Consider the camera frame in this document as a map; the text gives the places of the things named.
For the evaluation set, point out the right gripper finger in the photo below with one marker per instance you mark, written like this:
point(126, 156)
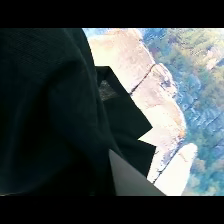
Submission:
point(130, 181)

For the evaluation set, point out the black garment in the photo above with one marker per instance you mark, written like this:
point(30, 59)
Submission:
point(50, 110)

